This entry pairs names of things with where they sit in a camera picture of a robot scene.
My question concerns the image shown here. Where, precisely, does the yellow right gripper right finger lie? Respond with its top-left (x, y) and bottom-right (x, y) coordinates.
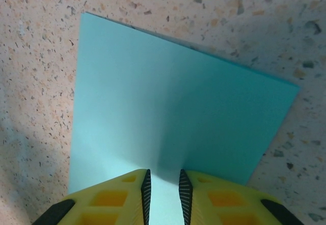
top-left (179, 168), bottom-right (305, 225)

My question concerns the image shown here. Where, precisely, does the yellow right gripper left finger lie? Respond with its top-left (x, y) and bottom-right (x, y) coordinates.
top-left (32, 168), bottom-right (152, 225)

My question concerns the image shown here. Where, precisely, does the light blue paper sheet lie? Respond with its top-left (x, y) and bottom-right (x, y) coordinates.
top-left (67, 11), bottom-right (301, 225)

